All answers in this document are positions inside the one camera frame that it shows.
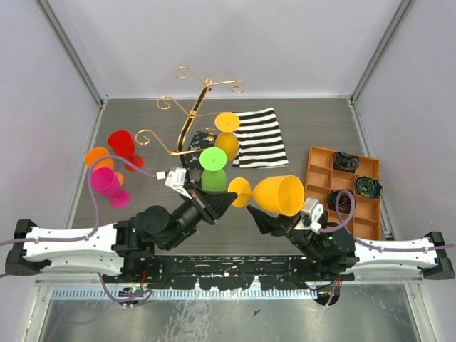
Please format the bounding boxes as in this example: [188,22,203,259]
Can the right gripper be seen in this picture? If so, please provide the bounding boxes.
[244,192,323,263]

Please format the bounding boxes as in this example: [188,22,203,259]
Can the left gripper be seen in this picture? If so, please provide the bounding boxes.
[163,183,237,252]

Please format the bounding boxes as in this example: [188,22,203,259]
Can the green plastic wine glass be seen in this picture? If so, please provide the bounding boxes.
[199,147,227,192]

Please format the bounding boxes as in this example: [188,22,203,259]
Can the yellow wine glass cluster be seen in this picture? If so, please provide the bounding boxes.
[227,175,305,217]

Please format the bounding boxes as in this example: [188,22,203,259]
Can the gold wine glass rack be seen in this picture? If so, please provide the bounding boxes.
[135,66,247,179]

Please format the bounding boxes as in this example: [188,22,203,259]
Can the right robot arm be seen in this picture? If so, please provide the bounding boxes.
[247,200,455,281]

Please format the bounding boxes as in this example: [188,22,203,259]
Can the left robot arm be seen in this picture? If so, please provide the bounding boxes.
[5,187,237,282]

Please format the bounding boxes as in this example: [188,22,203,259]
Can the red plastic wine glass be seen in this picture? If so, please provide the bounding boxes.
[108,130,144,168]

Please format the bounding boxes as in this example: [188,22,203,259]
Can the pink plastic wine glass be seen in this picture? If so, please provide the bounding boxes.
[90,167,130,209]

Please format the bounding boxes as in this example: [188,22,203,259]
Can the orange plastic wine glass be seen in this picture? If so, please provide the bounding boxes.
[84,147,114,170]

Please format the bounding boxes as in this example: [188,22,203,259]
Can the black white striped cloth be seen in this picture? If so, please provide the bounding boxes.
[232,108,289,169]

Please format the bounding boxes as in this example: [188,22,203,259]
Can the rolled dark sock middle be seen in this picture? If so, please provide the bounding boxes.
[326,190,357,214]

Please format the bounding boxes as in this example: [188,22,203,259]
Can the rolled dark sock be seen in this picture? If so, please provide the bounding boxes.
[326,190,357,214]
[355,175,383,199]
[333,152,361,173]

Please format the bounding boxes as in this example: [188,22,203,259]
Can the orange wooden compartment tray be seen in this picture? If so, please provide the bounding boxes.
[304,146,382,240]

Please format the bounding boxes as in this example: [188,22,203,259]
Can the rolled dark sock top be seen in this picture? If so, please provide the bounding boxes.
[333,152,361,173]

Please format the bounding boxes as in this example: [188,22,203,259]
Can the rolled dark sock right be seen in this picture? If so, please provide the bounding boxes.
[355,175,383,199]

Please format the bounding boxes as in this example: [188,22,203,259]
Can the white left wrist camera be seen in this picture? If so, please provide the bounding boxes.
[155,167,192,199]

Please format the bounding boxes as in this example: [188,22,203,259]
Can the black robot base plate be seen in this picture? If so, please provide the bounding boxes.
[103,255,356,291]

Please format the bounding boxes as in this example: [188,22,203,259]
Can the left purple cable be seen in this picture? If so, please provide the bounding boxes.
[0,154,165,311]

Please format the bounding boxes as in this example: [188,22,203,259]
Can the aluminium frame rail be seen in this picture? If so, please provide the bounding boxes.
[31,255,425,308]

